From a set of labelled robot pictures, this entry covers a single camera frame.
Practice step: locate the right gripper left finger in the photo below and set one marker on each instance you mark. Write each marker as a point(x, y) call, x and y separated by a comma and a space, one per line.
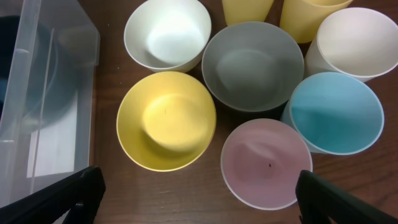
point(78, 196)

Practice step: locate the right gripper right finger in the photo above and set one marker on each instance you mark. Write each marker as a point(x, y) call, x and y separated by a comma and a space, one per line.
point(321, 202)

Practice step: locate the pink cup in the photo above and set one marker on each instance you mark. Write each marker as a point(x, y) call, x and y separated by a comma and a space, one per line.
point(261, 161)

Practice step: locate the clear plastic storage container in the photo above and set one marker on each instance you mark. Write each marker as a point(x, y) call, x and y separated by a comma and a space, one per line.
point(31, 161)

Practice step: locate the light blue cup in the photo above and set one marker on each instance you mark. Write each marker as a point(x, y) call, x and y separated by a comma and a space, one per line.
point(335, 114)

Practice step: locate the yellow small bowl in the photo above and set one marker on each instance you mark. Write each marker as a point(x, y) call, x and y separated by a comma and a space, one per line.
point(166, 121)

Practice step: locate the grey small bowl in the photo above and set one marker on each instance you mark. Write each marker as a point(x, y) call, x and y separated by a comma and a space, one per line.
point(252, 66)

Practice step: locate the cream white cup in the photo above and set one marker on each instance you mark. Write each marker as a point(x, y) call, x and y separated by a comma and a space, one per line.
point(356, 41)

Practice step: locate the white small bowl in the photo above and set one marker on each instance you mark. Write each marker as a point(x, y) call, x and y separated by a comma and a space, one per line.
point(168, 35)

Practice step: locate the yellow cup far right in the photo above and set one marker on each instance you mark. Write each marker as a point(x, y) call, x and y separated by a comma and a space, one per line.
point(302, 18)

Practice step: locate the yellow cup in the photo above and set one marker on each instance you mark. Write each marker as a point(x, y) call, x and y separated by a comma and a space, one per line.
point(237, 11)
point(302, 18)

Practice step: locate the yellow cup far left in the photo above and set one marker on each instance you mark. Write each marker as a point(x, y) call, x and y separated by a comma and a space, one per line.
point(237, 11)

